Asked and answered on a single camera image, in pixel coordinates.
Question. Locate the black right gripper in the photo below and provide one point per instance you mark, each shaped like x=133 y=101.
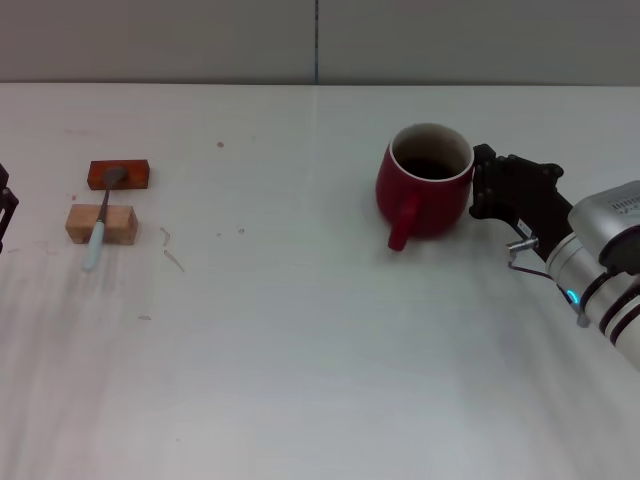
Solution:
x=535 y=200

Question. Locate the light wooden block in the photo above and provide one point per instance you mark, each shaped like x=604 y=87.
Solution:
x=120 y=220

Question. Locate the grey partition panel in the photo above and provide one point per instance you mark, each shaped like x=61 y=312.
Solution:
x=475 y=40
x=150 y=40

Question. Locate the red ceramic cup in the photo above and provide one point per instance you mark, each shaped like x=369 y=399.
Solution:
x=435 y=210

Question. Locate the red-brown wooden block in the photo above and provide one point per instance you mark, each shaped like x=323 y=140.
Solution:
x=137 y=175

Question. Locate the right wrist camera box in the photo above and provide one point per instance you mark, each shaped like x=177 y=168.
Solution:
x=605 y=215

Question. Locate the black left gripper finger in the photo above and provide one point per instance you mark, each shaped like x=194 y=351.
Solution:
x=6 y=215

